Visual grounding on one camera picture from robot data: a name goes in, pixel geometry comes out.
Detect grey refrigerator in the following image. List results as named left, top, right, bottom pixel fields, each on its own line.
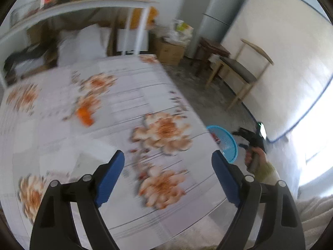
left=186, top=0, right=249, bottom=59

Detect dark wooden stool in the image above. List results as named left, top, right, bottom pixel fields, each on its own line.
left=191, top=37, right=231, bottom=77

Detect white plastic bags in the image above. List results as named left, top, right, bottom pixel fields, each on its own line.
left=164, top=19, right=194, bottom=45

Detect orange peel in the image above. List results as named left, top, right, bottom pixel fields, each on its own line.
left=76, top=106, right=94, bottom=128

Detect white shelf table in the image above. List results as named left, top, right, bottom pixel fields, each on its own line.
left=0, top=0, right=160, bottom=88

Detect person's right forearm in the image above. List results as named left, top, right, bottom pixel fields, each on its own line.
left=253, top=161, right=281, bottom=185

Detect black chair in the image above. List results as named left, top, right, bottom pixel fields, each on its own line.
left=4, top=46, right=48, bottom=84

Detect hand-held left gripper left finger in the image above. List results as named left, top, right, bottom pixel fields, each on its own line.
left=29, top=150, right=125, bottom=250

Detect table with floral tablecloth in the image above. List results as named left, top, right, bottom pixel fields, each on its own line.
left=0, top=54, right=236, bottom=250

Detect blue plastic waste basket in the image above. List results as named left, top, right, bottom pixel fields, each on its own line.
left=206, top=125, right=238, bottom=165

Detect cardboard box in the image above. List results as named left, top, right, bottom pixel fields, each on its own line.
left=153, top=38, right=186, bottom=65

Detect white pillow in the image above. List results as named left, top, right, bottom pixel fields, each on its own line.
left=57, top=25, right=107, bottom=67

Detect wooden chair with dark seat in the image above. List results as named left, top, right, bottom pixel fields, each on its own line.
left=205, top=39, right=274, bottom=111

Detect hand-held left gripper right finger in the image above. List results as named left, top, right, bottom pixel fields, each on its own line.
left=211, top=150, right=305, bottom=250

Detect white mattress with blue edge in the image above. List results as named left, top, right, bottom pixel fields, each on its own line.
left=221, top=0, right=333, bottom=142

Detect yellow plastic bag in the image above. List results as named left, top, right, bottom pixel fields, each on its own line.
left=130, top=6, right=159, bottom=29

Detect person's right hand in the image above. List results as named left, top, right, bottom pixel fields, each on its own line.
left=245, top=147, right=270, bottom=174

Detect white foam box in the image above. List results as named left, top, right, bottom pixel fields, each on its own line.
left=116, top=29, right=150, bottom=55

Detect glass bowl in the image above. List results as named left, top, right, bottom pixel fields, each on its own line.
left=10, top=1, right=42, bottom=23

